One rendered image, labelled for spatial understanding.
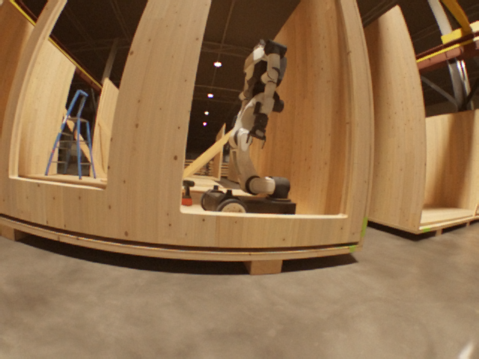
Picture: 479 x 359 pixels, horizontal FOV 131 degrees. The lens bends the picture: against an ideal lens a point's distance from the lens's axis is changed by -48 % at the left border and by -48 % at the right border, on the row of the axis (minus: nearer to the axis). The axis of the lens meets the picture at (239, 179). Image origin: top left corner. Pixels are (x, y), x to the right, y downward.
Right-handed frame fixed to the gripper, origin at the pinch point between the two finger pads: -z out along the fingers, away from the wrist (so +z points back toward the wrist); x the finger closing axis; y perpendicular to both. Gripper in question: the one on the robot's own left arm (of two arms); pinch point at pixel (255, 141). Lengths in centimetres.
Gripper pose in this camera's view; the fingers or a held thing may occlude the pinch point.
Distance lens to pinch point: 134.7
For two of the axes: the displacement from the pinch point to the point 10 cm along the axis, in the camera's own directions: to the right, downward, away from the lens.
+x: -9.0, -2.7, -3.5
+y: 3.5, 0.6, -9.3
